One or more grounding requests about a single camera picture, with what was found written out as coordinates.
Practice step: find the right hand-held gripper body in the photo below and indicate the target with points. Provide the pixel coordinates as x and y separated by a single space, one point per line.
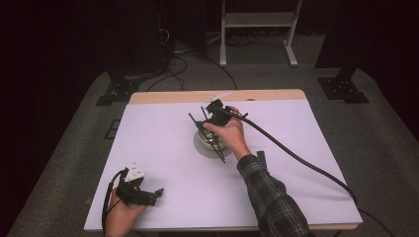
219 113

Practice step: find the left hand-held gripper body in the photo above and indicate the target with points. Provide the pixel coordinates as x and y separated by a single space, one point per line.
131 194

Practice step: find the pale green bowl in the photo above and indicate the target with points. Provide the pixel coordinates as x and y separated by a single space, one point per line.
206 141

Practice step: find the thin black chopstick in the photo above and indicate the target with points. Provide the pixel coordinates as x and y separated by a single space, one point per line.
204 113
192 118

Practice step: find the grey round coaster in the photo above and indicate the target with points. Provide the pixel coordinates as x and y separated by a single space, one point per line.
204 152

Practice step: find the white metal stand frame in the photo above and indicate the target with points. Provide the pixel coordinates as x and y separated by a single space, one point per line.
260 19

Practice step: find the white table mat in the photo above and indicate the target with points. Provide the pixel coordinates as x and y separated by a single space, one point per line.
164 158

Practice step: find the person's left hand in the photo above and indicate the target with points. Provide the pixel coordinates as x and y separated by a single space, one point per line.
120 217

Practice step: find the person's right hand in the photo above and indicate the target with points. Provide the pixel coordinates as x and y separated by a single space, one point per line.
232 135

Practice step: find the black stand with base plate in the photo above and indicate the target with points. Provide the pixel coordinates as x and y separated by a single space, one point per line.
342 89
118 90

